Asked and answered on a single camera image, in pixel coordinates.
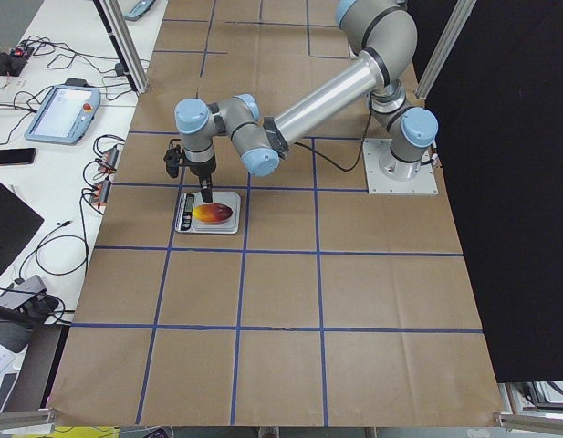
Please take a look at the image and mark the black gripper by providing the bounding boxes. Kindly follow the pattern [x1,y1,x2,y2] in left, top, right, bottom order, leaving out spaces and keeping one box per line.
[187,155,216,203]

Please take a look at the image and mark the red yellow mango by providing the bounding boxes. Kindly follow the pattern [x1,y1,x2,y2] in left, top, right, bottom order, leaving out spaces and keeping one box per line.
[192,203,234,225]

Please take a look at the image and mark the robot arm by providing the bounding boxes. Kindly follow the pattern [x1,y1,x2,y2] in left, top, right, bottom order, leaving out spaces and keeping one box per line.
[163,1,438,202]

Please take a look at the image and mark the white digital kitchen scale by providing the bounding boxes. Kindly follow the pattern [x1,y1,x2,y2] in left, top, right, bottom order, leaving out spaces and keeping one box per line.
[174,192,241,235]

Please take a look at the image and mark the teach pendant near left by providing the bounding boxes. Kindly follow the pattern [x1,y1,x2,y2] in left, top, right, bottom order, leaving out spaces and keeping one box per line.
[24,85,101,145]

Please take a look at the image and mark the black smartphone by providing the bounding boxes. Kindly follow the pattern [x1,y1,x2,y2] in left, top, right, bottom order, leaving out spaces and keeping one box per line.
[0,148,36,166]

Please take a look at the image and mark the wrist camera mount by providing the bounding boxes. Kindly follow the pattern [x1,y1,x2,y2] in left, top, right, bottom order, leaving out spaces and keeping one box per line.
[163,143,184,179]

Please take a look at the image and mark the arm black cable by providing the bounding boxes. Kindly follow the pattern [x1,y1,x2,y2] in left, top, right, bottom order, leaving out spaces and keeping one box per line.
[292,93,373,173]

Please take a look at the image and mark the aluminium frame post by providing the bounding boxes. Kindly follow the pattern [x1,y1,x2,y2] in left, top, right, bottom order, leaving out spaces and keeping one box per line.
[93,0,149,94]

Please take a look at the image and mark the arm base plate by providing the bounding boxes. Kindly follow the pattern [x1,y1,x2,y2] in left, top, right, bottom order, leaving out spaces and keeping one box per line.
[363,139,439,196]

